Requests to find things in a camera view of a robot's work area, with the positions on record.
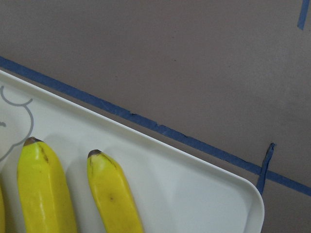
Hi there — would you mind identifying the yellow banana top long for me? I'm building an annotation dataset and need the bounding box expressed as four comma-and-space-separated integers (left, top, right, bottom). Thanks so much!
17, 137, 78, 233

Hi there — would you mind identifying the greenish yellow banana back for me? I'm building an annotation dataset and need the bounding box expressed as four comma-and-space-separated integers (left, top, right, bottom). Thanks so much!
87, 150, 144, 233

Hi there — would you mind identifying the white bear print tray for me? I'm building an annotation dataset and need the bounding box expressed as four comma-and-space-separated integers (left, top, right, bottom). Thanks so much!
0, 72, 264, 233

